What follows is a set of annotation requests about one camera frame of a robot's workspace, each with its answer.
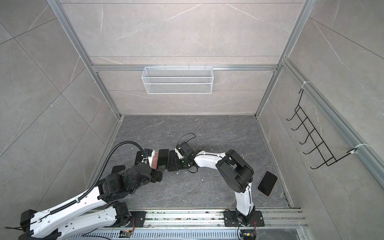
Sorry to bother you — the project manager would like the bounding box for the pink phone case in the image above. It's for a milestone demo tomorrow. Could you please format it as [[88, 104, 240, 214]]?
[[150, 151, 159, 169]]

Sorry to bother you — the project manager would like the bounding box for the phone with black screen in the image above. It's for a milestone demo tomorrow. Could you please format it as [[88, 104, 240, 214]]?
[[111, 165, 126, 174]]

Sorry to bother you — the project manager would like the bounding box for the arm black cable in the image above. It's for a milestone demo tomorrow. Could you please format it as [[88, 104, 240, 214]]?
[[176, 132, 197, 146], [47, 140, 146, 215]]

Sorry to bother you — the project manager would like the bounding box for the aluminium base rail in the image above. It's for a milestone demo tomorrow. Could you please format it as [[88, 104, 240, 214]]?
[[58, 209, 313, 240]]

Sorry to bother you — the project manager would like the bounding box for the white wire mesh basket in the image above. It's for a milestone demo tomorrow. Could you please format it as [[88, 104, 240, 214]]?
[[142, 67, 214, 94]]

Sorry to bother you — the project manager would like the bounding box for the black wire hook rack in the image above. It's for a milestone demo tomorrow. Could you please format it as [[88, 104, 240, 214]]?
[[286, 89, 360, 170]]

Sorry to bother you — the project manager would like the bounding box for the black phone case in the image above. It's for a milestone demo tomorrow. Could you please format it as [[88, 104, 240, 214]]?
[[167, 150, 179, 172]]

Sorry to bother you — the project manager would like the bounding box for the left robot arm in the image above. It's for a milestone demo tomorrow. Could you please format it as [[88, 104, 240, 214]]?
[[19, 162, 167, 240]]

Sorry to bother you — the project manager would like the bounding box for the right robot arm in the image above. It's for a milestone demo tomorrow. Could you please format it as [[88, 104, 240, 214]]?
[[175, 142, 256, 226]]

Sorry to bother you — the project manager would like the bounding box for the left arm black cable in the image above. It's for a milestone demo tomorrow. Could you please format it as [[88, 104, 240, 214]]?
[[47, 140, 146, 215]]

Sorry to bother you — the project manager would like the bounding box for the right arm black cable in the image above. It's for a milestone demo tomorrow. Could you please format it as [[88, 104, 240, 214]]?
[[176, 132, 197, 146]]

